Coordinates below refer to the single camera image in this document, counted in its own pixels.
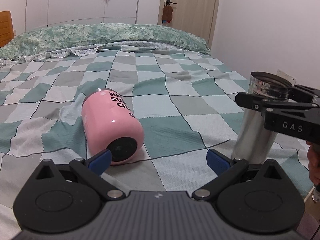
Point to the black door handle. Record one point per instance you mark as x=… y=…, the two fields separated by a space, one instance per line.
x=169 y=2

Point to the person's right hand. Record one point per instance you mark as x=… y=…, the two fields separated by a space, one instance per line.
x=313 y=157

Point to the white wardrobe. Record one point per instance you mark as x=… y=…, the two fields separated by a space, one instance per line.
x=47 y=13

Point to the wooden headboard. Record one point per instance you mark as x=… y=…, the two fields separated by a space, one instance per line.
x=6 y=28

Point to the checkered green grey blanket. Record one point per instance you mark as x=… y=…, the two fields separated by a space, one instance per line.
x=184 y=101

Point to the brown plush door hanger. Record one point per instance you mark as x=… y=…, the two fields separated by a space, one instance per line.
x=167 y=14

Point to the green floral quilt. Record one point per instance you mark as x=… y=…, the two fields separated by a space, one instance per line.
x=45 y=40

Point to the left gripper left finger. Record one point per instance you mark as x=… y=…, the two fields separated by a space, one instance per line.
x=88 y=172

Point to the stainless steel cup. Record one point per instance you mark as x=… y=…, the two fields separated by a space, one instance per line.
x=254 y=141

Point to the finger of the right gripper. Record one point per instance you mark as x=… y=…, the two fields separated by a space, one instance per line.
x=304 y=94
x=267 y=106

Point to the pink printed cup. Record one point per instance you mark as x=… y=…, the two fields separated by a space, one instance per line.
x=109 y=124

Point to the wooden door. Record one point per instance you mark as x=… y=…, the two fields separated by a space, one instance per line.
x=194 y=16

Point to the white wall socket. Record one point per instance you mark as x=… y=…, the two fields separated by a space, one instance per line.
x=287 y=77

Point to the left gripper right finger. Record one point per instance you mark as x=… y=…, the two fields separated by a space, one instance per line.
x=228 y=171

